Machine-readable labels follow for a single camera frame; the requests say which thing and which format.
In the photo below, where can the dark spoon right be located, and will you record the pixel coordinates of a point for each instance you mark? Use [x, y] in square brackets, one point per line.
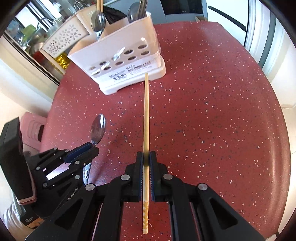
[132, 14]

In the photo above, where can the black kitchen faucet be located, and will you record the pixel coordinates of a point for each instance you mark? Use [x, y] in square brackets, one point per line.
[45, 23]

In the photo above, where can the crossed bamboo chopstick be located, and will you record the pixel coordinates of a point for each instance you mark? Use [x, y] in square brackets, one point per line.
[145, 184]

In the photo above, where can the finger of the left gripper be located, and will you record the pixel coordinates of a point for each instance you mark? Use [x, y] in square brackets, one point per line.
[74, 153]
[85, 158]

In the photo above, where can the white plastic utensil holder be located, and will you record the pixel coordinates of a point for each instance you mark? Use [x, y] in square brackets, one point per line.
[122, 56]

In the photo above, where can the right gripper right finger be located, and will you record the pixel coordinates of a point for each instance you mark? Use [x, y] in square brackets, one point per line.
[197, 212]

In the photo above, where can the gold foil package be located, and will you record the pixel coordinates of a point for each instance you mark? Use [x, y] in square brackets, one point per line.
[63, 60]

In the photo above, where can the cardboard box on floor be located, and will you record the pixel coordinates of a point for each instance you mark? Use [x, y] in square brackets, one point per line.
[200, 18]

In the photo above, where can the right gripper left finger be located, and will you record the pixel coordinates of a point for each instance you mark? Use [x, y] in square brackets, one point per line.
[95, 212]

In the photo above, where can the pink plastic stool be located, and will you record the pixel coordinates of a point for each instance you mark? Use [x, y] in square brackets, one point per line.
[32, 126]

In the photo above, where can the steel spoon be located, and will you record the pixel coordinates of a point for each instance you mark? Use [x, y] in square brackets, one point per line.
[96, 134]
[98, 23]

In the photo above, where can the black plastic bag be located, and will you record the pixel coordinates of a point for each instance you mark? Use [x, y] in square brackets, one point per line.
[113, 15]

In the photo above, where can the black chopstick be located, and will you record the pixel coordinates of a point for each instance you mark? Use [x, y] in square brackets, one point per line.
[142, 9]

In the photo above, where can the white perforated basket cart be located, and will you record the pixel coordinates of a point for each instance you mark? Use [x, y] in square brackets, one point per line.
[71, 31]

